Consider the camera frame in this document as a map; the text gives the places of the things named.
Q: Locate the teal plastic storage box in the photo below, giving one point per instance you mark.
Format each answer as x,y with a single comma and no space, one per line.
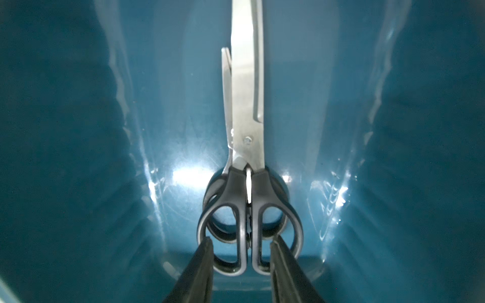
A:
112,125

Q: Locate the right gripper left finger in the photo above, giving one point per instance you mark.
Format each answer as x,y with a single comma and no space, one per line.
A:
196,282

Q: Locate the small black handled scissors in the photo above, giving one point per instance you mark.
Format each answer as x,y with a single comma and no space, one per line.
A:
216,184

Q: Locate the black handled steel scissors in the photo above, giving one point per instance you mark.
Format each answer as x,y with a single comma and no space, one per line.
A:
248,202

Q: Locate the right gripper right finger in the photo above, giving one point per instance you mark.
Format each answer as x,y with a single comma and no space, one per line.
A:
289,283

